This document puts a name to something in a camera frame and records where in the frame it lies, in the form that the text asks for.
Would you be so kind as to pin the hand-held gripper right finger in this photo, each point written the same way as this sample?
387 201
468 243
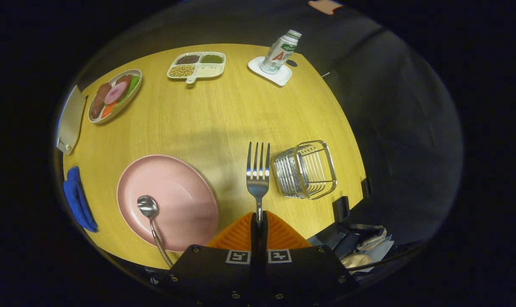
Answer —
300 277

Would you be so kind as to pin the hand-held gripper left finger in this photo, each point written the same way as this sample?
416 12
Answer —
223 277

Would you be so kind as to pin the pale crumpled bag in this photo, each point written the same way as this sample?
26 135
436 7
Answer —
370 245

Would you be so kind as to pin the black table clamp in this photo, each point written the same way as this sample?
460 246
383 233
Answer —
341 209
366 187

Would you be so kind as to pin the pink plate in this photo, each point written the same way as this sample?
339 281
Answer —
177 187

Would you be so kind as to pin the blue cloth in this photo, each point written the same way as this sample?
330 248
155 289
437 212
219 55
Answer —
76 200

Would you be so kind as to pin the white food plate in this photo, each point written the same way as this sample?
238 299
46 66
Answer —
128 100

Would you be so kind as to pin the orange carrot slice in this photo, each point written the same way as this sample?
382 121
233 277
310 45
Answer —
106 111

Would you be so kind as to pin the white divided bean dish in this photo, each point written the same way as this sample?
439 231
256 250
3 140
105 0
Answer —
208 70

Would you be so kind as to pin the white coaster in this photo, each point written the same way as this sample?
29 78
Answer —
258 68

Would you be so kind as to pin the green lettuce leaf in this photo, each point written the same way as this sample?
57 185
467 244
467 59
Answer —
133 84

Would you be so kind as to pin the pink ham slice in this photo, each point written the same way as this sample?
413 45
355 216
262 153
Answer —
116 92

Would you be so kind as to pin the brown meat patty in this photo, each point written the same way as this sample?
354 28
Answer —
98 103
123 79

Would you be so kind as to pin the white toaster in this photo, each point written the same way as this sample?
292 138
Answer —
70 119

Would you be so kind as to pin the white drink bottle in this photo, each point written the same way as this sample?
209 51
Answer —
279 53

